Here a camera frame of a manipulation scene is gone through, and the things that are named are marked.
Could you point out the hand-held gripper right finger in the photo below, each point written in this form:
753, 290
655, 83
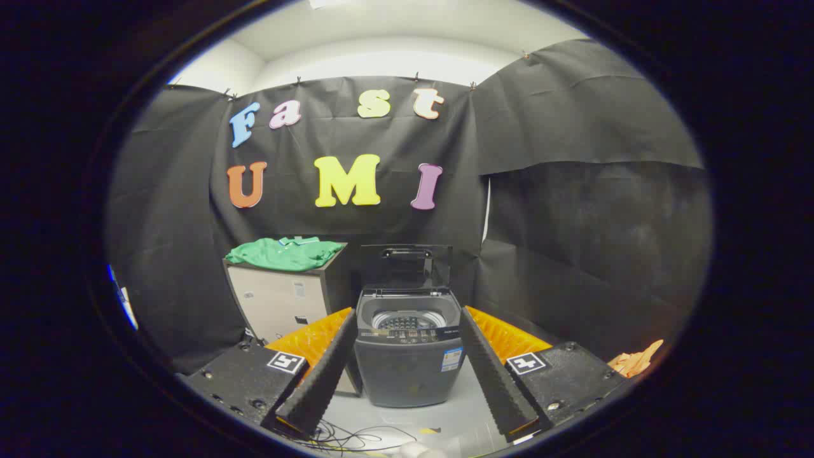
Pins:
493, 375

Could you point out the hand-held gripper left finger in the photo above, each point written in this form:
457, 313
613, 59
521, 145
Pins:
321, 375

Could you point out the grey washing machine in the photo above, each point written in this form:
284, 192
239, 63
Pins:
407, 375

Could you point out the green polo shirt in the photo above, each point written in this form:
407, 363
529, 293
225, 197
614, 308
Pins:
286, 253

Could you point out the yellow tape piece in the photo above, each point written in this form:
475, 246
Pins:
430, 430

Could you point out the grey cabinet with dark top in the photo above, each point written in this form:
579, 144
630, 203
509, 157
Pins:
276, 299

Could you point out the orange cloth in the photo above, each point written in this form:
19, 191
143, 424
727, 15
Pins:
633, 362

